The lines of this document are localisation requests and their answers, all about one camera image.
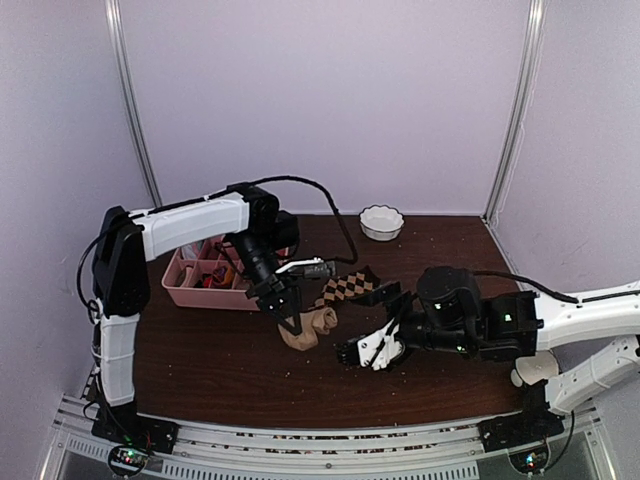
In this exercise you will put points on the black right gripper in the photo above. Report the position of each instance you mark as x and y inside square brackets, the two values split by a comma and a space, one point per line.
[369, 300]

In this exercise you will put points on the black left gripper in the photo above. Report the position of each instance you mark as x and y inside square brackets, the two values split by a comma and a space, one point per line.
[272, 293]

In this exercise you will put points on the brown argyle patterned sock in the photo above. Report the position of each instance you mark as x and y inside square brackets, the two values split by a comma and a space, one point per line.
[347, 287]

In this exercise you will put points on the tan ribbed sock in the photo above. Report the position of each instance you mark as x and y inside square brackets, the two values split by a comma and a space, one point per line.
[314, 323]

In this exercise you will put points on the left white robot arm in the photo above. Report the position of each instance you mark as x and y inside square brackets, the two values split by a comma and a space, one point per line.
[114, 286]

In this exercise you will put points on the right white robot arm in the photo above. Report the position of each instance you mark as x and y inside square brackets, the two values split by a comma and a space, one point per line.
[565, 348]

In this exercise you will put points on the orange purple rolled sock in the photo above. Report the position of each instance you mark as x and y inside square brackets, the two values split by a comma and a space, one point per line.
[220, 278]

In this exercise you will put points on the white scalloped ceramic bowl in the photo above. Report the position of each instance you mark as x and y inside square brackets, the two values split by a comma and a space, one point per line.
[381, 223]

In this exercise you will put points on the pink divided storage box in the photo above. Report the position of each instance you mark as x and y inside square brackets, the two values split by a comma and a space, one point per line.
[189, 265]

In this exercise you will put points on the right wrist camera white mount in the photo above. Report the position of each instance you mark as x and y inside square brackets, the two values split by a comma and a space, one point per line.
[377, 351]

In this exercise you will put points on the aluminium front rail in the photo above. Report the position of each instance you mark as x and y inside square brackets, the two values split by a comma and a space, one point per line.
[447, 450]

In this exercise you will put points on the right aluminium corner post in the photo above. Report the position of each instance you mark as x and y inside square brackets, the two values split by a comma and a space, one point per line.
[524, 87]

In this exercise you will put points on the aluminium corner post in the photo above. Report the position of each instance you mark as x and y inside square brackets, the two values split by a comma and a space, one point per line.
[524, 87]
[118, 41]

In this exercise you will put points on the left aluminium corner post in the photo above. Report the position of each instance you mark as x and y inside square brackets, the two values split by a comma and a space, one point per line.
[118, 41]

